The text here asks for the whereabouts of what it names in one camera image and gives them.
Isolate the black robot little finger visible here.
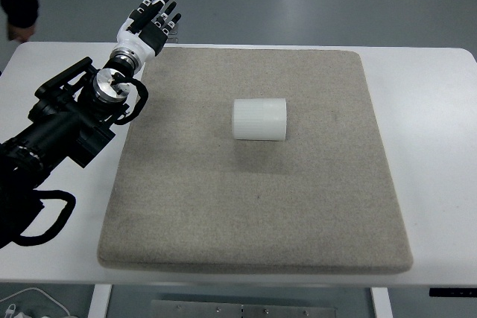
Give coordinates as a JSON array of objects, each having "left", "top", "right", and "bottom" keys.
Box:
[{"left": 162, "top": 13, "right": 181, "bottom": 35}]

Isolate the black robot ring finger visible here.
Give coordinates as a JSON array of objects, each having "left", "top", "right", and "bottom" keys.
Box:
[{"left": 152, "top": 1, "right": 177, "bottom": 28}]

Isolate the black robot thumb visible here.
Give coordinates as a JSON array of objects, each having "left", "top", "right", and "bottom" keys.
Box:
[{"left": 130, "top": 1, "right": 161, "bottom": 34}]

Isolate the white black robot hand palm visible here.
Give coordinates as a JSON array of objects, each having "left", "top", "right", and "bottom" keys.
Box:
[{"left": 111, "top": 19, "right": 168, "bottom": 63}]

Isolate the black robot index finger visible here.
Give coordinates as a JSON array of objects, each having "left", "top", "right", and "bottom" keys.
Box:
[{"left": 130, "top": 0, "right": 153, "bottom": 20}]

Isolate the white plastic cup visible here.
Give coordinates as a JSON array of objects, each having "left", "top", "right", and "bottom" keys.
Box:
[{"left": 232, "top": 98, "right": 287, "bottom": 141}]

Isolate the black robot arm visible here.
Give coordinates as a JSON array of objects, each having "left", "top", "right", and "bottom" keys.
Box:
[{"left": 1, "top": 0, "right": 181, "bottom": 247}]

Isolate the metal floor plate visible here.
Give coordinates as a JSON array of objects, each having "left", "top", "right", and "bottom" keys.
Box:
[{"left": 166, "top": 25, "right": 179, "bottom": 44}]

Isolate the beige felt mat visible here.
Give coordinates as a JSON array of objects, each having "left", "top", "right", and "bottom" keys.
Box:
[{"left": 98, "top": 47, "right": 413, "bottom": 274}]

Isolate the black table control panel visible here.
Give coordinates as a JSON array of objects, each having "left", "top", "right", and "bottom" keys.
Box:
[{"left": 429, "top": 287, "right": 477, "bottom": 298}]

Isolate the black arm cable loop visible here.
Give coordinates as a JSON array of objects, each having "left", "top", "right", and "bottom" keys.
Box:
[{"left": 7, "top": 189, "right": 78, "bottom": 248}]

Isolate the white table leg frame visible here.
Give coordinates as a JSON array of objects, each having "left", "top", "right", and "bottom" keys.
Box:
[{"left": 87, "top": 284, "right": 113, "bottom": 318}]

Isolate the grey metal base plate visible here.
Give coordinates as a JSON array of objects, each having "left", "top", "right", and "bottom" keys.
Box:
[{"left": 151, "top": 300, "right": 336, "bottom": 318}]

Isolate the white cable on floor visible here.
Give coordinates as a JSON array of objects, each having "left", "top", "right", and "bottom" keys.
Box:
[{"left": 0, "top": 287, "right": 72, "bottom": 318}]

